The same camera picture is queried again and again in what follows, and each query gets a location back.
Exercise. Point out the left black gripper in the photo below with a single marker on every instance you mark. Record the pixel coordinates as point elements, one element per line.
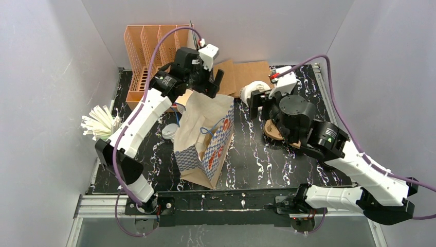
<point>207,86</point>

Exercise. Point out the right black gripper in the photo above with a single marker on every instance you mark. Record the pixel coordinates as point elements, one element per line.
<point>258,103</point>

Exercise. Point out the brown pulp cup carrier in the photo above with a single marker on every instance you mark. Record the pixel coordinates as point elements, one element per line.
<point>271,131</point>

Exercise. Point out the blue checkered paper bag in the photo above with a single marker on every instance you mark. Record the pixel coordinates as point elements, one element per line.
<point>204,115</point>

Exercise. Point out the stack of white cup lids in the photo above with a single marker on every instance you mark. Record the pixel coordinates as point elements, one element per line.
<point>169,131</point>

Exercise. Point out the stack of white paper cups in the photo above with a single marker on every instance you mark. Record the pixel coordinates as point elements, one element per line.
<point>181,101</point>

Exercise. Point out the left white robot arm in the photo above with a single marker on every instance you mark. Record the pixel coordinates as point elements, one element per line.
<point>118,151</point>

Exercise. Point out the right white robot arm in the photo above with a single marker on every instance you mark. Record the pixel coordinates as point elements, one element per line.
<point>378,196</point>

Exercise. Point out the brown kraft paper bags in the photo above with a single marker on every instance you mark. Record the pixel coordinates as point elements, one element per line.
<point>238,75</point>

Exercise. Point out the grey folder in rack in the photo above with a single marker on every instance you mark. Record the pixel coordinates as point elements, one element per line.
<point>192,40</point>

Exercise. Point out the orange plastic file rack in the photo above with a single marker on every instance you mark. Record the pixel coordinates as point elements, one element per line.
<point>145,58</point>

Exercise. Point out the green cup of straws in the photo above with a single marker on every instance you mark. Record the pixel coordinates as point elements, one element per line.
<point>100,123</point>

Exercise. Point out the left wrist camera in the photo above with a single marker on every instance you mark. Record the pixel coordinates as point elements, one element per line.
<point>207,53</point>

